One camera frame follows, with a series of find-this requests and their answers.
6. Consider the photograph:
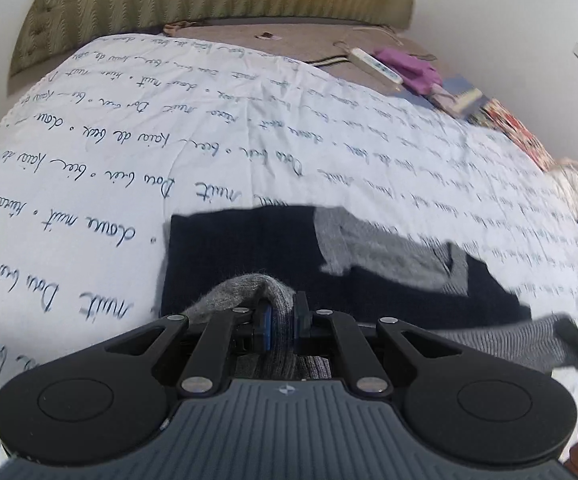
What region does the colourful patterned cloth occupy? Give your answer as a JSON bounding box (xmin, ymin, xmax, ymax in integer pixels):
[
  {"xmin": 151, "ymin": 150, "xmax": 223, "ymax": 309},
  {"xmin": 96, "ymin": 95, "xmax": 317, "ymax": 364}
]
[{"xmin": 469, "ymin": 97, "xmax": 558, "ymax": 172}]

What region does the white script-printed blanket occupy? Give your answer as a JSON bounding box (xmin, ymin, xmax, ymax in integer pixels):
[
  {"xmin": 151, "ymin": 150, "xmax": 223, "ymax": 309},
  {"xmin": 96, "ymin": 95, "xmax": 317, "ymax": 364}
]
[{"xmin": 0, "ymin": 34, "xmax": 578, "ymax": 467}]

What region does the blue book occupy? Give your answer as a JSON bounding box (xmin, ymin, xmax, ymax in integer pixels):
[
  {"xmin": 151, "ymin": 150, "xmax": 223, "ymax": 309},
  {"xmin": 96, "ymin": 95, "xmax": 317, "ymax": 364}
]
[{"xmin": 434, "ymin": 75, "xmax": 488, "ymax": 120}]

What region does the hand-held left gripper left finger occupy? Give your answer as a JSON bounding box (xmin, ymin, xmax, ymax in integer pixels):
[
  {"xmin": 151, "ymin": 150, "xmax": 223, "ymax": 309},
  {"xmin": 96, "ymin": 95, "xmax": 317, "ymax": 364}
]
[{"xmin": 103, "ymin": 301, "xmax": 273, "ymax": 400}]

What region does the olive padded headboard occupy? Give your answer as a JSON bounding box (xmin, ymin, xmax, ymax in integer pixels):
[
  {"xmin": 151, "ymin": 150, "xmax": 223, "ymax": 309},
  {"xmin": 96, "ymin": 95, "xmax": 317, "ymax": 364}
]
[{"xmin": 8, "ymin": 0, "xmax": 415, "ymax": 94}]

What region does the purple cloth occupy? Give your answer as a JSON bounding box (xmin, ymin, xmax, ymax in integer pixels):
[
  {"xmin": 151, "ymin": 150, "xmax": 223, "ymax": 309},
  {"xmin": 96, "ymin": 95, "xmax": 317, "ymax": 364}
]
[{"xmin": 374, "ymin": 47, "xmax": 442, "ymax": 97}]

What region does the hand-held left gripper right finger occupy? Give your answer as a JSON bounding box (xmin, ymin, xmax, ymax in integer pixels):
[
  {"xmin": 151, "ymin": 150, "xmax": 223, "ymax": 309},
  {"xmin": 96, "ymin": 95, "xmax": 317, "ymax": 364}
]
[{"xmin": 293, "ymin": 292, "xmax": 466, "ymax": 400}]

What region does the beige bed sheet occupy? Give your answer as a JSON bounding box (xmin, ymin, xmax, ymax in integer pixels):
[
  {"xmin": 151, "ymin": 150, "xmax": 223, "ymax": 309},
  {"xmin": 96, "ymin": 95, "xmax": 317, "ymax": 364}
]
[{"xmin": 163, "ymin": 21, "xmax": 452, "ymax": 72}]

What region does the white power strip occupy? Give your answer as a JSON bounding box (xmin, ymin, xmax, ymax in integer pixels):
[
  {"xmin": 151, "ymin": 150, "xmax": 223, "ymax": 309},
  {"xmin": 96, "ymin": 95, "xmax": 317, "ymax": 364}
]
[{"xmin": 348, "ymin": 47, "xmax": 405, "ymax": 87}]

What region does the grey sweater with navy sleeves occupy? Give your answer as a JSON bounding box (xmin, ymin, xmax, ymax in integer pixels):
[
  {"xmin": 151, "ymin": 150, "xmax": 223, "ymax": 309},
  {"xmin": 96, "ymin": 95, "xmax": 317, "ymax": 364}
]
[{"xmin": 161, "ymin": 205, "xmax": 578, "ymax": 382}]

